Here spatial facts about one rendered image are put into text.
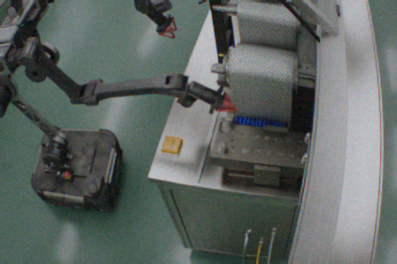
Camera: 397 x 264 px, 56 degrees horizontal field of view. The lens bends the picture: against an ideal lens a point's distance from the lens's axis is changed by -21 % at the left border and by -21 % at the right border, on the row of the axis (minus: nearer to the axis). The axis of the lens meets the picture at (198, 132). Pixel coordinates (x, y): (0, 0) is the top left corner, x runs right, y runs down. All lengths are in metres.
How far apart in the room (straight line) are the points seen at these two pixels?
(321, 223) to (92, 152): 2.12
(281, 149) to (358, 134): 0.52
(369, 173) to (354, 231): 0.19
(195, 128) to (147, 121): 1.26
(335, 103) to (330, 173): 0.19
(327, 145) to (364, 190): 0.26
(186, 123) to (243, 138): 0.32
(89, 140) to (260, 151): 1.46
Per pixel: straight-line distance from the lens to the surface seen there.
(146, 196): 2.86
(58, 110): 3.53
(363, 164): 1.22
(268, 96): 1.67
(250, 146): 1.71
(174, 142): 1.89
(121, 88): 1.77
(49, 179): 2.86
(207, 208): 1.96
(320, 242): 0.86
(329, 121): 1.01
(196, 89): 1.71
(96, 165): 2.78
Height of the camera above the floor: 2.44
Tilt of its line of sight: 53 degrees down
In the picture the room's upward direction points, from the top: 11 degrees counter-clockwise
